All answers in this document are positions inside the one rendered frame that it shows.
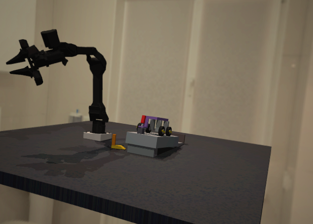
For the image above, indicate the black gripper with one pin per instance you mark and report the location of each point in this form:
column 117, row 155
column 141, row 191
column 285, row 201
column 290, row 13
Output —
column 33, row 71

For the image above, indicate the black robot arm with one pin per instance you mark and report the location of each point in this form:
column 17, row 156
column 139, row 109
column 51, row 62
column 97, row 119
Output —
column 60, row 50

